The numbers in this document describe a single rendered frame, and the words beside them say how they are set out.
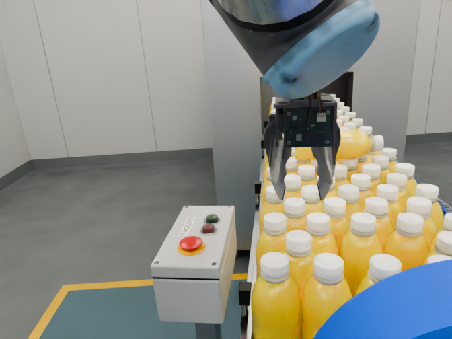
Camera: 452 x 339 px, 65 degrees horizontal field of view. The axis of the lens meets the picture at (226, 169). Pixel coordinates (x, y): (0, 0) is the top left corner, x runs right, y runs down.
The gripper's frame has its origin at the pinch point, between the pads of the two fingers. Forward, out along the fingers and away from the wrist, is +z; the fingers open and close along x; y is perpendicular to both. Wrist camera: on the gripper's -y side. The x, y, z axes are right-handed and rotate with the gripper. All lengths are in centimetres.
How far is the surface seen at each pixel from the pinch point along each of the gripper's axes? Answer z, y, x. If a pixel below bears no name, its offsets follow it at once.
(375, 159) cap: 7.8, -36.4, 20.0
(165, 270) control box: 8.9, 8.1, -19.3
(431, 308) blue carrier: -4.0, 28.9, 6.3
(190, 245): 7.0, 4.3, -16.4
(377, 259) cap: 7.7, 6.0, 9.7
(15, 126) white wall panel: 57, -336, -319
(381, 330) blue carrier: -2.1, 29.1, 3.4
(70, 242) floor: 119, -175, -166
